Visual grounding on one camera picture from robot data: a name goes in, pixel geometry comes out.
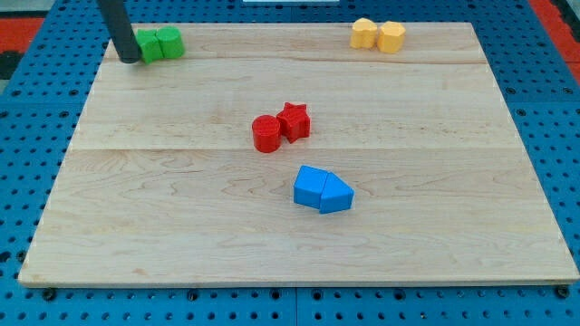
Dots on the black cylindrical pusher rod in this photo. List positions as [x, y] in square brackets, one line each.
[118, 24]

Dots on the green star block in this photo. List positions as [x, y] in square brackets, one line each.
[149, 45]

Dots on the green cylinder block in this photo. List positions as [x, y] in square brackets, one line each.
[170, 42]

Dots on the red star block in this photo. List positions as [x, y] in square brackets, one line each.
[295, 123]

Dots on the red cylinder block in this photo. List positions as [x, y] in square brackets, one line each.
[266, 131]

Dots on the wooden board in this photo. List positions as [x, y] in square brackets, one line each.
[162, 186]

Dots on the yellow heart block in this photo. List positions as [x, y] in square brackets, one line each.
[363, 34]

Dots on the blue cube block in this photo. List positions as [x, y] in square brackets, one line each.
[309, 186]

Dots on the yellow hexagon block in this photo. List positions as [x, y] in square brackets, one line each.
[391, 37]

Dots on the blue triangle block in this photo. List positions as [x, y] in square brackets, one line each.
[336, 195]

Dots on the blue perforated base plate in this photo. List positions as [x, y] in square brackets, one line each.
[43, 101]

